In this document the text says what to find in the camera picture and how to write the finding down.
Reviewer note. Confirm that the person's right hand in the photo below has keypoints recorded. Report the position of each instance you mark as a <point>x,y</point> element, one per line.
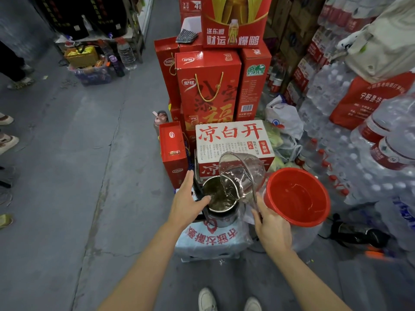
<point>274,233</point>

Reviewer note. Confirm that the person's left hand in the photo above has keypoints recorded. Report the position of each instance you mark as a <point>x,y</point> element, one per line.
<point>184,210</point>

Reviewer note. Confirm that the person's left thumb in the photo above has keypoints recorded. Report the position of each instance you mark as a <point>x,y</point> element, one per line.
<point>203,201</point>

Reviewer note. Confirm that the person's right thumb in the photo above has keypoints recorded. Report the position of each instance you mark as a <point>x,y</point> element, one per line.
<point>255,217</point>

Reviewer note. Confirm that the stainless steel electric kettle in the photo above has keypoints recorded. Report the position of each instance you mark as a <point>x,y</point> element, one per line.
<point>220,204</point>

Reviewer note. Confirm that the clear plastic water jug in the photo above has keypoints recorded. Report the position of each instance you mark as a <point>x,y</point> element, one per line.
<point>241,174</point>

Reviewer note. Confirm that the person's left forearm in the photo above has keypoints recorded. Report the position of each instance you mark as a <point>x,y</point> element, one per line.
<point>142,275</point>

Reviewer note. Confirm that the person's right forearm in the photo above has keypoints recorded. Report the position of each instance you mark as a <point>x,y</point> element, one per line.
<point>308,285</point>

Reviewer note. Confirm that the white plastic bag red print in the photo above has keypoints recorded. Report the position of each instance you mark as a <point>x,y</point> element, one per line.
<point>210,239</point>

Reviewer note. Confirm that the clear bucket with red rim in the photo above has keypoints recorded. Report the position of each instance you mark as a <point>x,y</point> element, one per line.
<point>296,197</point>

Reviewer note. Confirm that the small red gift box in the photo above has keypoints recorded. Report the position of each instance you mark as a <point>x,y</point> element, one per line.
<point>173,152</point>

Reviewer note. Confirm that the white carton with red print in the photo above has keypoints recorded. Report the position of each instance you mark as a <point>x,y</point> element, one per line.
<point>233,139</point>

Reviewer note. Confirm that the green plastic bag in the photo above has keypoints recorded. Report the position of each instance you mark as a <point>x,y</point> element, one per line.
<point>274,135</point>

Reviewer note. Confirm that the person's right white shoe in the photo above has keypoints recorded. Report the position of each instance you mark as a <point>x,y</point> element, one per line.
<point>253,305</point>

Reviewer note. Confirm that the person's white shoe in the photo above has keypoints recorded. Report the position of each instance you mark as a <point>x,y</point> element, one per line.
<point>5,119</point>
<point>8,144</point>
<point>207,301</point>
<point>253,305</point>

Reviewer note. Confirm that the pink drink bottle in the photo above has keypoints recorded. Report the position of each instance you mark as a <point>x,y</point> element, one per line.
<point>160,119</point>

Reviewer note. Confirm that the person's left white shoe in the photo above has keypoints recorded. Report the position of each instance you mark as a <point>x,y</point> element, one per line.
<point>207,301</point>

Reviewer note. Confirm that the black device on floor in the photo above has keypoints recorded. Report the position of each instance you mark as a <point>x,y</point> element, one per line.
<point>356,234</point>

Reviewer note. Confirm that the crumpled white plastic bag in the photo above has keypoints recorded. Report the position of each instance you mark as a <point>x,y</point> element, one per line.
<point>285,116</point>

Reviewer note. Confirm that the orange tool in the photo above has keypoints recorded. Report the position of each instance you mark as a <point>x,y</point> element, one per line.
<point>375,254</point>

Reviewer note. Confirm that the red gift box green logo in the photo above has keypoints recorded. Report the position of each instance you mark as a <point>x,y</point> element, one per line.
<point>254,84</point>

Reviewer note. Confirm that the stack of shrink-wrapped water bottles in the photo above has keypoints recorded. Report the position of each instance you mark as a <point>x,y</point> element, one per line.
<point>373,152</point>

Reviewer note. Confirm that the tall narrow red gift box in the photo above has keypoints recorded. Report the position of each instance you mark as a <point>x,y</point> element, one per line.
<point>165,67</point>

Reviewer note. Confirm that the dark drink bottle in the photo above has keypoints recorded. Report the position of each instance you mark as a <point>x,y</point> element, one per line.
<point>116,66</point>

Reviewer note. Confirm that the red shopping bag white print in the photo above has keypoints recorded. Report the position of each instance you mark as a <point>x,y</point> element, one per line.
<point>366,100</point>

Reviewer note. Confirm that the clear water bottle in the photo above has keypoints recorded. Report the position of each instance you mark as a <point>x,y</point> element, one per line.
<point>126,55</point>

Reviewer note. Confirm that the grey striped cloth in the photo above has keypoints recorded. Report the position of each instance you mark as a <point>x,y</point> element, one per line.
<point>186,36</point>

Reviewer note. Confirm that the clear plastic storage bin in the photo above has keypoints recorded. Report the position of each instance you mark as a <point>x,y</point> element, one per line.
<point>92,76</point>

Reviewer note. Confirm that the large red drink carton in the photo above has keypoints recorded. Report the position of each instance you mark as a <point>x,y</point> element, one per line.
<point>236,22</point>

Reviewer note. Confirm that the yellow woven basket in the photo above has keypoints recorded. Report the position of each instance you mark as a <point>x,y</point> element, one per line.
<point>81,57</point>

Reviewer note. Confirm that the stack of brown cardboard cartons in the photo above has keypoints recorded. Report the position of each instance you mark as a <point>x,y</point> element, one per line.
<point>288,25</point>

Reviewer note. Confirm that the beige fabric bag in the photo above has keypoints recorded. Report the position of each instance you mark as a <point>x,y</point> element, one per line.
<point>382,45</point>

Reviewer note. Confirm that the table with black garments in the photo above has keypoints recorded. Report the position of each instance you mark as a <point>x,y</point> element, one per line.
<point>94,16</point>

